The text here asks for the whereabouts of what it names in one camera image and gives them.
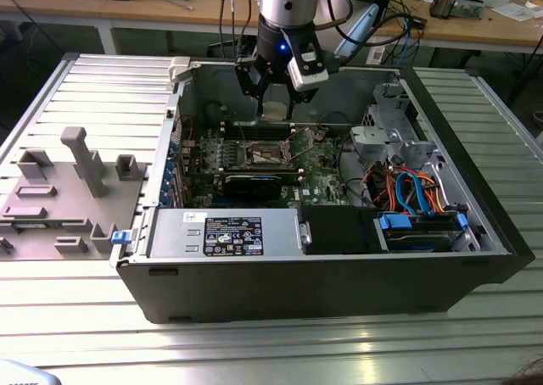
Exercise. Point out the grey parts rack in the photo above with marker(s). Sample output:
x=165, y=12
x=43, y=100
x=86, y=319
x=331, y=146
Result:
x=63, y=215

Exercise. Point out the silver metal bracket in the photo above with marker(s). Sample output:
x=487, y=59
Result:
x=373, y=137

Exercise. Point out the white paper sheet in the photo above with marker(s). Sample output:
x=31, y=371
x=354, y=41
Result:
x=513, y=11

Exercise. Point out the hard disk blue carrier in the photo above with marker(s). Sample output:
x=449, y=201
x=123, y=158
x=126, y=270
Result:
x=424, y=236

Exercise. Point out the CPU socket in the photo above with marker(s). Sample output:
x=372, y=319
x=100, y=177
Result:
x=265, y=154

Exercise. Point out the silver topped CPU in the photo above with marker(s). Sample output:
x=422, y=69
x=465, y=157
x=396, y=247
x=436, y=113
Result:
x=273, y=109

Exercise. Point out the metal CPU cooler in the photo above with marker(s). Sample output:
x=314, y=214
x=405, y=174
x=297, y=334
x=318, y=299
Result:
x=443, y=5

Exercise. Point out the pale grey device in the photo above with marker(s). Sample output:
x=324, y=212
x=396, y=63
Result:
x=21, y=374

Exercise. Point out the blue plastic latch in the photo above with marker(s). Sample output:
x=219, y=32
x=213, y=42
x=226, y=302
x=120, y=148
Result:
x=120, y=238

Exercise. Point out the grey power supply unit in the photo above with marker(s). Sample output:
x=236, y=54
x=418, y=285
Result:
x=178, y=232

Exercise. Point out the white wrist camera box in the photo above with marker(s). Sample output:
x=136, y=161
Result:
x=309, y=69

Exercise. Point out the wooden desk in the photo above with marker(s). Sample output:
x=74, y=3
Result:
x=63, y=7

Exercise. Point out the green motherboard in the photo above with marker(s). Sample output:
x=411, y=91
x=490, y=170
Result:
x=318, y=177

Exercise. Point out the silver metal drive cage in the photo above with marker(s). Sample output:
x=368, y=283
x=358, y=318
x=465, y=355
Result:
x=394, y=105

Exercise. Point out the black graphics card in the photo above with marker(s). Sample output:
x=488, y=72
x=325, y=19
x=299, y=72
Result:
x=252, y=188

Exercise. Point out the person's dark haired head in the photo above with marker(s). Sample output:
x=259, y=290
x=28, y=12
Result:
x=530, y=372

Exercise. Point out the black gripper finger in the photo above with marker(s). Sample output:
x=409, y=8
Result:
x=248, y=79
x=292, y=105

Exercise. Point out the installed RAM stick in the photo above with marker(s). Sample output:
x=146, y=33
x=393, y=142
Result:
x=288, y=177

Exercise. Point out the black PC case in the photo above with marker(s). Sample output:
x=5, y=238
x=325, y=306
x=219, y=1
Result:
x=297, y=291

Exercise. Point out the grey case latch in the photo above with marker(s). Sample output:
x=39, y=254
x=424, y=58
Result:
x=178, y=69

